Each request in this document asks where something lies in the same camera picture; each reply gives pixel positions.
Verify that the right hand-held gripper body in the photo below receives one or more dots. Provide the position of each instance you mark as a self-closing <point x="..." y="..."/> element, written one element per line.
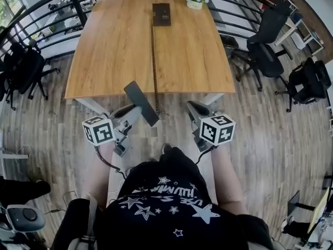
<point x="216" y="130"/>

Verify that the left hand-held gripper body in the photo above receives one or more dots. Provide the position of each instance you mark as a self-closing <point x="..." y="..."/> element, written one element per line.
<point x="100" y="133"/>

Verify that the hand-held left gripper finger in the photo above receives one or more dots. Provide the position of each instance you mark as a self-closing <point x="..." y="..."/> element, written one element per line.
<point x="134" y="113"/>

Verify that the black telephone handset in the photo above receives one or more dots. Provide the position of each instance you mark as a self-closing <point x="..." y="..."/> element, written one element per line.
<point x="141" y="103"/>

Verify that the person's right forearm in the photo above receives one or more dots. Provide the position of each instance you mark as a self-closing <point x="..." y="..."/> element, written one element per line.
<point x="223" y="178"/>

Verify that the person's left forearm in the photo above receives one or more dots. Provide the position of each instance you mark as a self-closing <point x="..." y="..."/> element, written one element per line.
<point x="100" y="176"/>

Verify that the black telephone base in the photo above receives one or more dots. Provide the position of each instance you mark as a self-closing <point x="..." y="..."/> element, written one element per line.
<point x="161" y="12"/>

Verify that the white table leg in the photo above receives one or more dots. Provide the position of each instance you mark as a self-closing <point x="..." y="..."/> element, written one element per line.
<point x="212" y="99"/>
<point x="91" y="105"/>

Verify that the person's shoe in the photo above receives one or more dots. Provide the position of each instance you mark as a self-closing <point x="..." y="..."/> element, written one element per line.
<point x="166" y="148"/>

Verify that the black waste bin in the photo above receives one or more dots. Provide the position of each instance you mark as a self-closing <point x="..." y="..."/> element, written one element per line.
<point x="229" y="43"/>

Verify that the tall-backed black office chair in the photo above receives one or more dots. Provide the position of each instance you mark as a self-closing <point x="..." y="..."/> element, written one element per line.
<point x="268" y="59"/>

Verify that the white metal stand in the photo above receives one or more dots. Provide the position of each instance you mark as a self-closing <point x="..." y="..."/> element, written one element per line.
<point x="13" y="155"/>

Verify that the person's black star-print shirt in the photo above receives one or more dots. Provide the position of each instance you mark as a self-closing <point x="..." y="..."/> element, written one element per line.
<point x="169" y="217"/>

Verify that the grey device with black knob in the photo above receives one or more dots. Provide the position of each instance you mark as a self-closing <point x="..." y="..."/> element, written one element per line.
<point x="26" y="215"/>

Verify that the black metal railing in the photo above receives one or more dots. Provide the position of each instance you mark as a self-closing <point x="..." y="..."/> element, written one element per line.
<point x="79" y="9"/>

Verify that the large glass window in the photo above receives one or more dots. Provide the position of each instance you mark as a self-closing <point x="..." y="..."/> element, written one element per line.
<point x="9" y="6"/>

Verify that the white metal frame desk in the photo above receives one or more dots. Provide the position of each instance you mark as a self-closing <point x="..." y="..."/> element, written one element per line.
<point x="299" y="27"/>

